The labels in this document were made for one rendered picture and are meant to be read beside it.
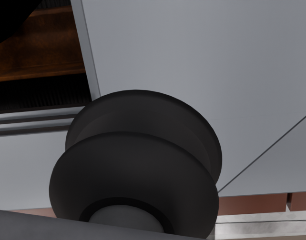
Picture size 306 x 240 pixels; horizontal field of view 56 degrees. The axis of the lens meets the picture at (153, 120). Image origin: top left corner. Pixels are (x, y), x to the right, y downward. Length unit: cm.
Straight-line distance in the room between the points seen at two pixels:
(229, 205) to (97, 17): 24
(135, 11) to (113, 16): 2
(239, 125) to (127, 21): 13
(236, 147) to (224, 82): 7
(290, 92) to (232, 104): 5
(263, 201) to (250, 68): 16
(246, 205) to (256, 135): 10
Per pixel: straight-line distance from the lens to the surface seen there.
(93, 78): 26
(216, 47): 24
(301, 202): 37
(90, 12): 24
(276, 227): 60
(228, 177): 30
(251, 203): 35
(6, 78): 42
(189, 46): 24
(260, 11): 25
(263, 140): 28
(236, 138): 28
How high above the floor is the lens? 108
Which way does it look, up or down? 65 degrees down
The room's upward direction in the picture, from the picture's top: 175 degrees counter-clockwise
